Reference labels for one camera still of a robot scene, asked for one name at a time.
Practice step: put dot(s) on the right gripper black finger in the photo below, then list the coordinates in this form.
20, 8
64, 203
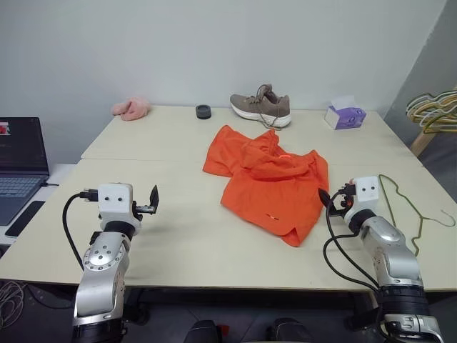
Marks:
325, 198

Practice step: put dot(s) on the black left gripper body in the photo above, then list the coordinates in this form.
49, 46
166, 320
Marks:
143, 210

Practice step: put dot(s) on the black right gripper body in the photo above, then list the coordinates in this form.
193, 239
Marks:
338, 211

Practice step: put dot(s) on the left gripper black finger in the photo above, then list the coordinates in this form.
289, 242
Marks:
155, 200

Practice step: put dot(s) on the orange shorts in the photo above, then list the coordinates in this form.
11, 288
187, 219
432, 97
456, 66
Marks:
264, 193

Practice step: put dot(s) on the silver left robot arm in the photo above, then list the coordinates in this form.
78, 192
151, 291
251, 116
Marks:
101, 271

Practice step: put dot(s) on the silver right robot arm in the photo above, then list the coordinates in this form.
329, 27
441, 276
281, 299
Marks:
392, 250

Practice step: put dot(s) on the purple and white tissue box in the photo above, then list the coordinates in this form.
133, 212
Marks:
344, 118

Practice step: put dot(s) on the pink plush cloth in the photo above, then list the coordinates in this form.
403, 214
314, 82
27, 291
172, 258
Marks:
132, 109

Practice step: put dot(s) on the black round puck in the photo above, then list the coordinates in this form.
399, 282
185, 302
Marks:
203, 112

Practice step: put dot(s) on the black table leg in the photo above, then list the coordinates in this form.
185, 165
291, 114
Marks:
360, 314

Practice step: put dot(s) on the wooden clothes rack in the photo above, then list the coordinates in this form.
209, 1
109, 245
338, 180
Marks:
423, 141

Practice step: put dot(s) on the taupe sneaker with white sole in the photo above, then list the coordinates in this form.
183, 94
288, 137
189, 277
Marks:
257, 103

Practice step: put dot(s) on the black smartphone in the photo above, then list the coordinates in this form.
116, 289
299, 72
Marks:
25, 218

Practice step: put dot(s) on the dark grey laptop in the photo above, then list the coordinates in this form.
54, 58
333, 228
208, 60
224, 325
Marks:
18, 193

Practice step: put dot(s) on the dark rounded shape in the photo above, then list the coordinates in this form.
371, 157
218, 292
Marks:
289, 330
203, 332

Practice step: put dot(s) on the bunch of coloured hangers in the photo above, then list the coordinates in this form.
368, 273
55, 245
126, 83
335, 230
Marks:
416, 101

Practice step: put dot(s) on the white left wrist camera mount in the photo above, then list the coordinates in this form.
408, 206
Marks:
114, 200

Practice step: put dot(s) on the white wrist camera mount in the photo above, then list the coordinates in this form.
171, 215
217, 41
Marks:
367, 193
114, 200

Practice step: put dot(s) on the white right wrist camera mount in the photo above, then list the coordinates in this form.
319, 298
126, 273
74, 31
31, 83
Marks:
367, 193

